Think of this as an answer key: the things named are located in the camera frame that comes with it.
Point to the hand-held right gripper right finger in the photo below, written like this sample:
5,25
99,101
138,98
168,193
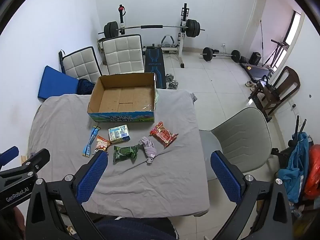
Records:
226,177

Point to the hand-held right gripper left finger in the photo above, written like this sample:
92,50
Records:
92,177

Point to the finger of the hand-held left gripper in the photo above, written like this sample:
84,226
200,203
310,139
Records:
8,155
36,160

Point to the blue snack packet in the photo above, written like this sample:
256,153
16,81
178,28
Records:
90,142

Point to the orange panda snack packet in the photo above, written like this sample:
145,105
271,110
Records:
102,143

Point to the green snack packet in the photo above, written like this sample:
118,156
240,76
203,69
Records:
123,153

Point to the small white blue carton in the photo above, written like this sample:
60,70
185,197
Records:
119,133

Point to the grey sock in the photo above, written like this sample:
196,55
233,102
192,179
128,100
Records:
149,150

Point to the red snack packet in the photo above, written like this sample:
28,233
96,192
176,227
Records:
163,135

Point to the cardboard box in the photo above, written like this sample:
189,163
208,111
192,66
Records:
120,97

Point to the grey green shell chair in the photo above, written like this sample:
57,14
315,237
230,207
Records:
240,135

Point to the grey table sheet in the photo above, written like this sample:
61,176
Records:
140,185

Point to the person's dark clothing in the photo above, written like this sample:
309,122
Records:
135,230

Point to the blue foam mat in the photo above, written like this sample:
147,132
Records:
53,83

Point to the black rods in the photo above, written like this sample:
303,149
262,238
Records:
297,130

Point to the orange bag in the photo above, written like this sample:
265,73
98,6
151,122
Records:
313,170

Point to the white shoe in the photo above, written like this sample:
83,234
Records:
248,83
253,88

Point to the black blue pole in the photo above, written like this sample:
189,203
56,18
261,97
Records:
61,60

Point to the pale green cloth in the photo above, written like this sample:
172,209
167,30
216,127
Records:
157,97

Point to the white padded chair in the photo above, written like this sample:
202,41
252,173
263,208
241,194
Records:
122,55
80,65

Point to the chrome dumbbell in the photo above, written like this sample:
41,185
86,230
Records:
169,77
173,85

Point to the dark wooden chair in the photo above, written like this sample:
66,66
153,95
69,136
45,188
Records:
290,80

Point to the black speaker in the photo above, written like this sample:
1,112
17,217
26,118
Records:
255,58

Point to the short barbell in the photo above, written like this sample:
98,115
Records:
222,54

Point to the black blue weight bench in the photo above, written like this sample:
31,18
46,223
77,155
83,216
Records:
155,65

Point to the thin black pole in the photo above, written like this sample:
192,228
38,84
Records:
261,42

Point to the white squat rack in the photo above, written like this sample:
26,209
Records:
184,42

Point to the black tripod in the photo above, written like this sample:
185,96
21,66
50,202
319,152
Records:
277,42

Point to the long barbell with black plates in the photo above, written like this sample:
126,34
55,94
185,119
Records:
151,26

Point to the window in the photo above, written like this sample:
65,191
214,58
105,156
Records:
296,30

